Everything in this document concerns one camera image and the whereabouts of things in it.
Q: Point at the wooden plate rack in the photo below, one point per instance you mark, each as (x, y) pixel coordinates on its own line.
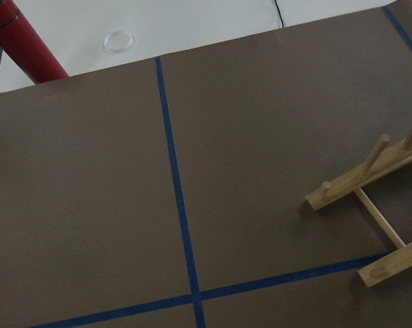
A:
(382, 161)

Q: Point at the brown paper table cover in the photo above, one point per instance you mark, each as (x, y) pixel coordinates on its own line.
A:
(171, 192)

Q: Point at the red cardboard tube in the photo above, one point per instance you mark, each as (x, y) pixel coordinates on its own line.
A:
(25, 47)

